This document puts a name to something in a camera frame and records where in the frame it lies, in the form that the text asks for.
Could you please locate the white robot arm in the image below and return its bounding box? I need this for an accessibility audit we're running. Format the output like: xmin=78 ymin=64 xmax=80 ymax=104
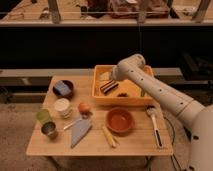
xmin=112 ymin=54 xmax=213 ymax=171

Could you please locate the green plastic cup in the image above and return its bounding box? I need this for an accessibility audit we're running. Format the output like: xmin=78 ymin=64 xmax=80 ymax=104
xmin=36 ymin=109 xmax=52 ymax=125

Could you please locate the yellow corn cob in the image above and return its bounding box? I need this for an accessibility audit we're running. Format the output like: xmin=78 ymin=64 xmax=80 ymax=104
xmin=102 ymin=126 xmax=116 ymax=148

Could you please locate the white cup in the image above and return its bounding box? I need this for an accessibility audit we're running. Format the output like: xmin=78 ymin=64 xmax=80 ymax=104
xmin=54 ymin=98 xmax=71 ymax=118

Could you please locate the yellow plastic bin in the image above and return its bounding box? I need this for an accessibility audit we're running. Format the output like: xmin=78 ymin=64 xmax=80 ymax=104
xmin=92 ymin=65 xmax=154 ymax=107

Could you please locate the grey blue spatula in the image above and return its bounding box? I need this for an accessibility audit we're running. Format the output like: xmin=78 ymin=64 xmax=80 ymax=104
xmin=63 ymin=116 xmax=92 ymax=148

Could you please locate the white handled brush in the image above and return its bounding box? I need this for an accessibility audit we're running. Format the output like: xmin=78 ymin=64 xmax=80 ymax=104
xmin=146 ymin=106 xmax=163 ymax=148

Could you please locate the dark brown bowl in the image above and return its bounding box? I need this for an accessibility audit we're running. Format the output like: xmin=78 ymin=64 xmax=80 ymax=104
xmin=52 ymin=80 xmax=74 ymax=99

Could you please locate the blue sponge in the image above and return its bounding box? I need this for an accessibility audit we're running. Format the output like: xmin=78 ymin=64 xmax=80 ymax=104
xmin=53 ymin=80 xmax=73 ymax=96

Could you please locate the striped dark eraser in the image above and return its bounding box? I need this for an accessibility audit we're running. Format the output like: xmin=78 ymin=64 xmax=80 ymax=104
xmin=100 ymin=80 xmax=118 ymax=94

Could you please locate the wooden table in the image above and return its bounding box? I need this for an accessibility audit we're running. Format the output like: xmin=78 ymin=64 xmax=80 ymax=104
xmin=26 ymin=76 xmax=173 ymax=156

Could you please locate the metal cup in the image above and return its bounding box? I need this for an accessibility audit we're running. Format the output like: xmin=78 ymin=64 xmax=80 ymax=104
xmin=41 ymin=121 xmax=58 ymax=139

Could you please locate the orange fruit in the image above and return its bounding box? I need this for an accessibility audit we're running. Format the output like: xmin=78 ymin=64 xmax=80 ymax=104
xmin=78 ymin=102 xmax=91 ymax=114

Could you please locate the red bowl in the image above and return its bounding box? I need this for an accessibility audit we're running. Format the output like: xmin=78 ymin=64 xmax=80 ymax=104
xmin=105 ymin=107 xmax=135 ymax=134

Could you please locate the dark small item in bin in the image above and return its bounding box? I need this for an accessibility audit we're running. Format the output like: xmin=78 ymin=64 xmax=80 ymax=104
xmin=117 ymin=93 xmax=128 ymax=97

